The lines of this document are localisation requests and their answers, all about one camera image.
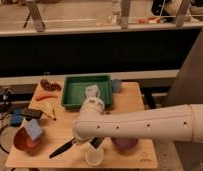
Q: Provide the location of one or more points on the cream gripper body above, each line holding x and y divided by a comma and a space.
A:
80, 140

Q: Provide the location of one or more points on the black handled brush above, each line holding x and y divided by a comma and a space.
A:
95, 142

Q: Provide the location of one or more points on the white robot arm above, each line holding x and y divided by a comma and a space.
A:
176, 123

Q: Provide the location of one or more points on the white paper cup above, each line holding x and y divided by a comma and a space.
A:
94, 156

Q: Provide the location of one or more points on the blue sponge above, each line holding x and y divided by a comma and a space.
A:
34, 130

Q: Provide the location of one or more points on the purple bowl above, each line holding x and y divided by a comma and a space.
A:
124, 144

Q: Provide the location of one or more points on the green plastic tray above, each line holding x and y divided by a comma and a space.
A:
73, 93

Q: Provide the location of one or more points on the crumpled white cloth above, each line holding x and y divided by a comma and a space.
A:
92, 91

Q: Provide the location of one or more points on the black rectangular remote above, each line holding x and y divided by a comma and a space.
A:
31, 113

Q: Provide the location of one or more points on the orange bowl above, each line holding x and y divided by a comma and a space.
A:
23, 142

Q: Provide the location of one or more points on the orange carrot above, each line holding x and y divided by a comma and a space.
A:
45, 96

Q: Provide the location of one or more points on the bunch of red grapes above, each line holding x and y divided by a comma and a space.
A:
48, 86

